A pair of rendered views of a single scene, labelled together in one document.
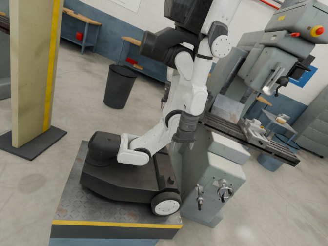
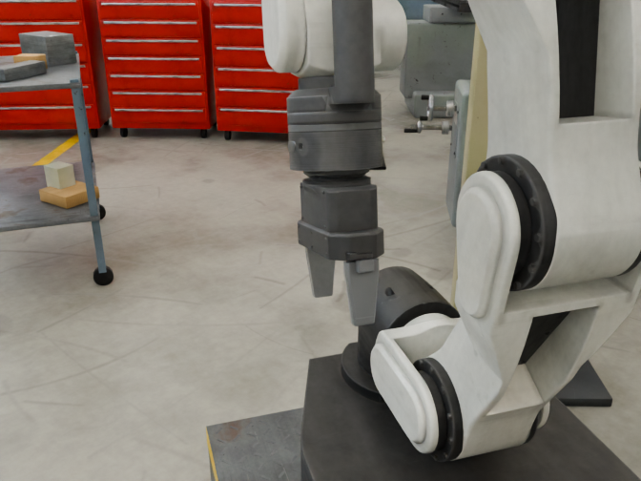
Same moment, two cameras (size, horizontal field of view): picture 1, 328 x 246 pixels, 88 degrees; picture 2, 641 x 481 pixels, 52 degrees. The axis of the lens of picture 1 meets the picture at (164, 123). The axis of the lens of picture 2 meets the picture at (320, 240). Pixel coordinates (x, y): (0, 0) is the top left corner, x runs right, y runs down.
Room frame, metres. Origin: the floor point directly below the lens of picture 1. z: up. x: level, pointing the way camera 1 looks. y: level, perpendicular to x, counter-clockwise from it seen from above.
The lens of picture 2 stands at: (0.81, -0.71, 1.27)
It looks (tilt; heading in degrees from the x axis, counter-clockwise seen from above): 24 degrees down; 95
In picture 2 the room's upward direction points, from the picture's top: straight up
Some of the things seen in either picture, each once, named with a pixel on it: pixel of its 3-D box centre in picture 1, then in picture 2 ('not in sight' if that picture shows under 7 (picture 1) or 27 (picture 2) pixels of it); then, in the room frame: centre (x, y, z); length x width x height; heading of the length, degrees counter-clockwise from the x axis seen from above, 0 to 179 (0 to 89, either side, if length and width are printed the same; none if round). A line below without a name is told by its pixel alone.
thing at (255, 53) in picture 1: (259, 68); not in sight; (1.72, -0.56, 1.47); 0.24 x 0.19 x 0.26; 94
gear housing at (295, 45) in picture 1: (284, 44); not in sight; (1.56, -0.57, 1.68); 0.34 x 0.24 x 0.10; 4
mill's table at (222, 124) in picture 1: (233, 131); not in sight; (1.52, -0.62, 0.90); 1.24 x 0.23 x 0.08; 94
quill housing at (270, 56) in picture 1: (268, 71); not in sight; (1.53, -0.57, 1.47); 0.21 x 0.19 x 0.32; 94
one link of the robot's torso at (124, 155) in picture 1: (133, 149); (456, 382); (0.94, 0.11, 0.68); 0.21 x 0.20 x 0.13; 112
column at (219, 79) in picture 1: (213, 114); not in sight; (2.14, -0.53, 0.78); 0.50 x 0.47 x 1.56; 4
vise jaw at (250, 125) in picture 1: (256, 128); not in sight; (1.48, -0.75, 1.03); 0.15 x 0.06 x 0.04; 95
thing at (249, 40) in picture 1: (259, 45); not in sight; (2.02, -0.54, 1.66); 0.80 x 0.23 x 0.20; 4
